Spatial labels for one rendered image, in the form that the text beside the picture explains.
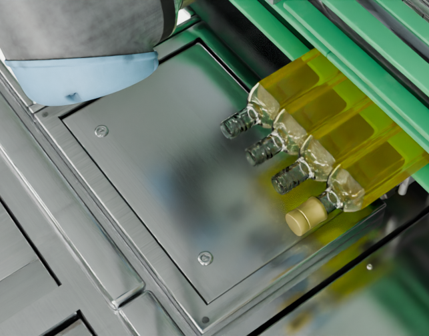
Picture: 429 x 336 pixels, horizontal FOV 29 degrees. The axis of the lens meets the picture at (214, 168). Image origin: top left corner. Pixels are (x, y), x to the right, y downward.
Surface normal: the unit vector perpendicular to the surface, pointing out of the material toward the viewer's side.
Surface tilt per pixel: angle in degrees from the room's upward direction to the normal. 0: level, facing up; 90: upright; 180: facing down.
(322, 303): 90
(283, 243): 90
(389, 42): 90
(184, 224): 90
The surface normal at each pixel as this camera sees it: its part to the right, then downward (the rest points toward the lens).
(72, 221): -0.03, -0.55
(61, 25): 0.20, 0.33
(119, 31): 0.69, 0.11
